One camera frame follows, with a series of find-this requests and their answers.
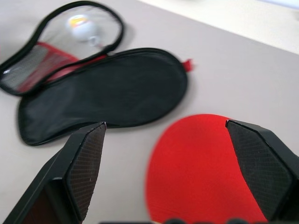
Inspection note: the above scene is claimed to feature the red table tennis paddle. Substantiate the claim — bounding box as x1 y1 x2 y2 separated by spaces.
144 113 269 223

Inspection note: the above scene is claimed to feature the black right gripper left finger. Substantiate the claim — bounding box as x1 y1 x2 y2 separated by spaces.
0 121 108 224

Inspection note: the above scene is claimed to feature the red zipper pull tab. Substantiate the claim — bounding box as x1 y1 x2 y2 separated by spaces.
182 59 195 73

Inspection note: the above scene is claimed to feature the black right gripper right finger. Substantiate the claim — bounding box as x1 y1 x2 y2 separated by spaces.
225 119 299 224

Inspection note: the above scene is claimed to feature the black paddle case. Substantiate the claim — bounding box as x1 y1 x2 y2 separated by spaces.
0 0 190 147

